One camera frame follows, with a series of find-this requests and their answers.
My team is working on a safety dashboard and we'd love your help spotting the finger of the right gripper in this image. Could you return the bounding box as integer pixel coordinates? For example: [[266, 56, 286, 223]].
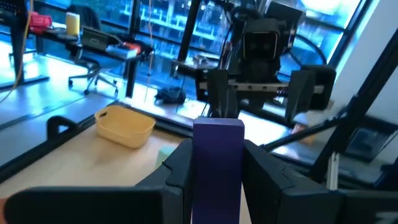
[[285, 70, 315, 124], [207, 68, 240, 118]]

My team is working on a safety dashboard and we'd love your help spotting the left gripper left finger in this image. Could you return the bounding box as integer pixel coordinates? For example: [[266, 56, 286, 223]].
[[4, 138, 194, 224]]

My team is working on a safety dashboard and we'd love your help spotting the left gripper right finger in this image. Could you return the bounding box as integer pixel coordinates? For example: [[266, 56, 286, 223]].
[[243, 139, 398, 224]]

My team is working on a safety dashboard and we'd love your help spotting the purple long block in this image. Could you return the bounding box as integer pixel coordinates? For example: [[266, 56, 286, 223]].
[[191, 116, 246, 224]]

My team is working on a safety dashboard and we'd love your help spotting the teal cube block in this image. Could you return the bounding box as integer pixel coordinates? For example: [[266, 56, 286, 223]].
[[156, 145, 178, 169]]

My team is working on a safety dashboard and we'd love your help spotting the black bag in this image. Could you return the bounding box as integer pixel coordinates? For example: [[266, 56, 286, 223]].
[[154, 86, 187, 105]]

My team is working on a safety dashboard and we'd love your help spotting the yellow plastic bin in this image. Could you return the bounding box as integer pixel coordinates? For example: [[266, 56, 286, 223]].
[[95, 105, 156, 149]]

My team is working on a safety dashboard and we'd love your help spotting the black office desk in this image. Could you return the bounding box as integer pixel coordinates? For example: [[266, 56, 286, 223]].
[[0, 18, 155, 98]]

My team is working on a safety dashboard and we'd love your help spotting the white flat box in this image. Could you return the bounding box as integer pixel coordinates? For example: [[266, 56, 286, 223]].
[[105, 42, 142, 60]]

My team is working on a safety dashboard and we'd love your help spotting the dark storage box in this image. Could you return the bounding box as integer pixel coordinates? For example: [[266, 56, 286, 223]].
[[81, 27, 109, 52]]

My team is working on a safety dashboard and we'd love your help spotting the black office chair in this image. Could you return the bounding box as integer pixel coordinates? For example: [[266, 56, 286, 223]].
[[67, 3, 119, 96]]

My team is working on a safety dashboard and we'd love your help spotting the pink plastic bin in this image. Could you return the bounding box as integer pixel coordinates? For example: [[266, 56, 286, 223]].
[[29, 11, 53, 34]]

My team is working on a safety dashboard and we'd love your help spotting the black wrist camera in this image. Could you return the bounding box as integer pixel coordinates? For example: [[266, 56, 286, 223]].
[[241, 17, 280, 60]]

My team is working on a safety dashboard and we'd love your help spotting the thick yellow cable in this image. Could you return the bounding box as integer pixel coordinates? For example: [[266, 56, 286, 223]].
[[0, 0, 34, 105]]

